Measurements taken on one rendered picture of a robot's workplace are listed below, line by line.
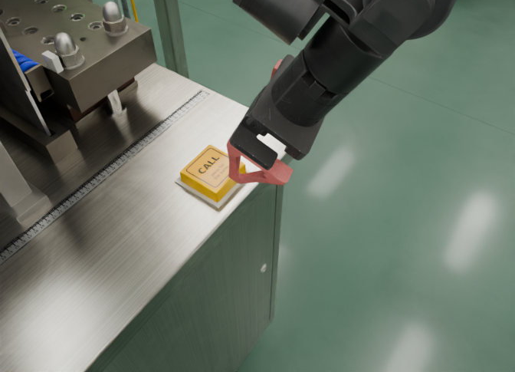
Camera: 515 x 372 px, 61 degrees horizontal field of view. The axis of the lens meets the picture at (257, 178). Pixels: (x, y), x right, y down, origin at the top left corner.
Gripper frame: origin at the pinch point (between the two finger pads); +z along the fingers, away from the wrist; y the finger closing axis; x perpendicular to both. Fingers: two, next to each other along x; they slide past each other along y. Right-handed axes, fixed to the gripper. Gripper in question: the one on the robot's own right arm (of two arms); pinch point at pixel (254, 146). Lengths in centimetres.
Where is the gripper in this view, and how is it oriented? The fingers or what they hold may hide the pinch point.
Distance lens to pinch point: 50.0
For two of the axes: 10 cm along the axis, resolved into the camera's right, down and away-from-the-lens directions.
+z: -4.6, 4.2, 7.9
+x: 8.1, 5.7, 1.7
